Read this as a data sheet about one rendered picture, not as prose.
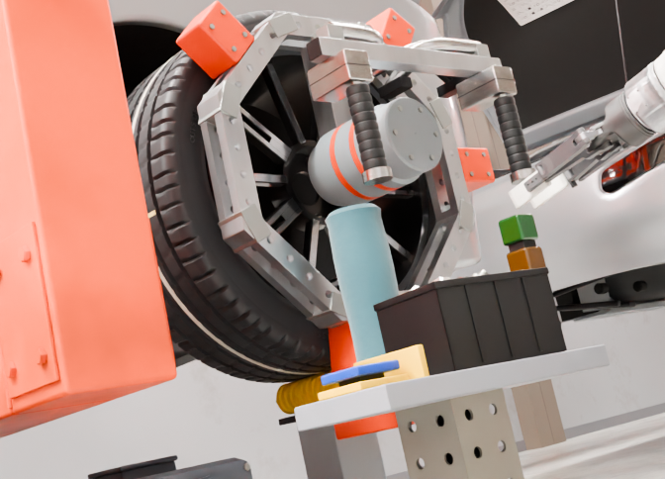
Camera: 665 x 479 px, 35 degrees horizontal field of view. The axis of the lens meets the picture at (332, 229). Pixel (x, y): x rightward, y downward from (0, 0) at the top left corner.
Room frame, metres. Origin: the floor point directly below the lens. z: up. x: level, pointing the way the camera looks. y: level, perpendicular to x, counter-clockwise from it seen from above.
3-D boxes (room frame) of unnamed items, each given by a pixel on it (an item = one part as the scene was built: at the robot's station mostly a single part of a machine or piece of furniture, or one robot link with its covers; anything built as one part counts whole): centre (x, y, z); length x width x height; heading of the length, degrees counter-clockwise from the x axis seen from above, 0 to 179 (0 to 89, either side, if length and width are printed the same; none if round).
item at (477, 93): (1.73, -0.31, 0.93); 0.09 x 0.05 x 0.05; 43
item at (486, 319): (1.41, -0.15, 0.51); 0.20 x 0.14 x 0.13; 124
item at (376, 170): (1.48, -0.08, 0.83); 0.04 x 0.04 x 0.16
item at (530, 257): (1.52, -0.27, 0.59); 0.04 x 0.04 x 0.04; 43
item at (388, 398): (1.38, -0.12, 0.44); 0.43 x 0.17 x 0.03; 133
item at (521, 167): (1.71, -0.33, 0.83); 0.04 x 0.04 x 0.16
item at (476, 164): (1.99, -0.27, 0.85); 0.09 x 0.08 x 0.07; 133
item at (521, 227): (1.52, -0.27, 0.64); 0.04 x 0.04 x 0.04; 43
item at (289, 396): (1.90, 0.07, 0.49); 0.29 x 0.06 x 0.06; 43
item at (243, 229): (1.77, -0.05, 0.85); 0.54 x 0.07 x 0.54; 133
